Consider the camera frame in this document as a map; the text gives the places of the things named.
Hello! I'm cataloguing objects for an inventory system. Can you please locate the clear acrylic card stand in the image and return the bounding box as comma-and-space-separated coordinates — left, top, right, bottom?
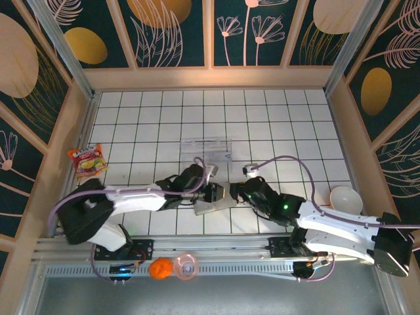
179, 137, 233, 171

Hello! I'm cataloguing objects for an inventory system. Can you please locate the small black controller board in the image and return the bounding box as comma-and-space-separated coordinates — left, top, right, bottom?
109, 263, 137, 276
293, 261, 318, 280

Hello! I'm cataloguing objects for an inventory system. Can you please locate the pink translucent cup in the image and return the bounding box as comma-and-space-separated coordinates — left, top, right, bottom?
173, 252, 200, 280

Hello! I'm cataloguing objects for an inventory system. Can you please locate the white bowl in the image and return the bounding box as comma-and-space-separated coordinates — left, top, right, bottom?
329, 186, 364, 217

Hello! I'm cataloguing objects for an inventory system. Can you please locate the orange ball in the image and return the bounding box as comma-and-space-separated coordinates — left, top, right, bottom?
148, 257, 174, 280

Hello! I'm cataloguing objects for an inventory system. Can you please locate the orange red snack bag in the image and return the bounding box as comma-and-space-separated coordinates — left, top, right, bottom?
67, 143, 109, 183

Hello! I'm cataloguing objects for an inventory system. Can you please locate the dark panel with flower outlines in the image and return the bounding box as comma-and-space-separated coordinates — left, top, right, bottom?
0, 113, 45, 237
213, 0, 301, 66

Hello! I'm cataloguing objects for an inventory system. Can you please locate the dark panel with peach disc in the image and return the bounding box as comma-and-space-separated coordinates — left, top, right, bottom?
0, 0, 72, 145
288, 0, 357, 66

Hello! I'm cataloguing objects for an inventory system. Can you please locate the dark panel with golden oval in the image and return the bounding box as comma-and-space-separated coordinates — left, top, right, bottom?
346, 0, 420, 135
42, 0, 129, 69

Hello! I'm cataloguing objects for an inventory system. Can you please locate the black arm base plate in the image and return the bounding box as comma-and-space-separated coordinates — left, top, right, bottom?
268, 236, 329, 261
94, 238, 155, 263

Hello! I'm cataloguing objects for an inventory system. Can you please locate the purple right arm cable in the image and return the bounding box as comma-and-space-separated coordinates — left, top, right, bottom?
257, 155, 420, 283

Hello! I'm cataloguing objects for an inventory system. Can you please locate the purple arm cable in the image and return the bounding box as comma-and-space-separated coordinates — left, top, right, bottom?
257, 155, 420, 283
48, 156, 213, 283

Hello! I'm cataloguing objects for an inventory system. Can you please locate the long aluminium base rail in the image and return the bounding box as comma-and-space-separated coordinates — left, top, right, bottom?
31, 234, 385, 263

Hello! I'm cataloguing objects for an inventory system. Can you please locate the perforated grey cable duct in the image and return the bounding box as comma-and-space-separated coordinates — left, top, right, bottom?
44, 262, 298, 279

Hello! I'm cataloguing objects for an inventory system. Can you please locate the aluminium table edge rail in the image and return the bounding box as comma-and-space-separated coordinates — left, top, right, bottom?
49, 91, 101, 237
324, 88, 375, 232

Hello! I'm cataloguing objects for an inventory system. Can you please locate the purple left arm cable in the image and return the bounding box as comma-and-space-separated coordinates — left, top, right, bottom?
48, 156, 213, 283

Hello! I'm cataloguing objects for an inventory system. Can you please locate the aluminium frame post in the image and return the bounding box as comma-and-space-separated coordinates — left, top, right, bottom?
28, 0, 96, 99
323, 0, 385, 96

